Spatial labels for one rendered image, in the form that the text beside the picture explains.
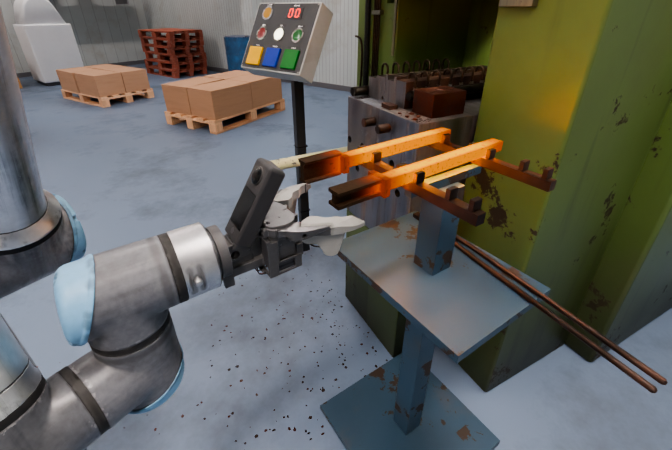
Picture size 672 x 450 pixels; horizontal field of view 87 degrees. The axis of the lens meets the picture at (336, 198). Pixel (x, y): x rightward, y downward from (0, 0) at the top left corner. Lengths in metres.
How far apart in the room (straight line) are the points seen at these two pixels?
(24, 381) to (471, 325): 0.65
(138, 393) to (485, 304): 0.61
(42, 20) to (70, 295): 7.57
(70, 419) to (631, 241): 1.43
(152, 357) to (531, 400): 1.29
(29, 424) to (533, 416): 1.35
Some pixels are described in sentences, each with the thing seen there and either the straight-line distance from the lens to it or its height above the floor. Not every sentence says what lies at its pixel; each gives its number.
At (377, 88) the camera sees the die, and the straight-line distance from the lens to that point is 1.22.
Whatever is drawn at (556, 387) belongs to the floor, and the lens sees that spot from 1.62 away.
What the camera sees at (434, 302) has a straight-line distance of 0.78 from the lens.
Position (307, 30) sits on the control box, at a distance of 1.48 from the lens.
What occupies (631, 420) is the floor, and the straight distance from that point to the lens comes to 1.67.
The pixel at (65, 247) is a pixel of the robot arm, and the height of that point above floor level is 0.78.
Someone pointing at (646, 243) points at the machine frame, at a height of 0.55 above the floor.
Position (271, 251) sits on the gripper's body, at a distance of 0.50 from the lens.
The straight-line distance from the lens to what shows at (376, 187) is 0.61.
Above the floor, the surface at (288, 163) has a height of 0.63.
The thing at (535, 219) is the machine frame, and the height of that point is 0.70.
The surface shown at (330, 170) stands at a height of 0.90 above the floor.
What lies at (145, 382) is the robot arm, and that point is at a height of 0.78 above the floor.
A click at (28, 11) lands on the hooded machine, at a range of 7.91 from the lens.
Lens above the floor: 1.18
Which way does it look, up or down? 28 degrees down
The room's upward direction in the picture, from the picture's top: straight up
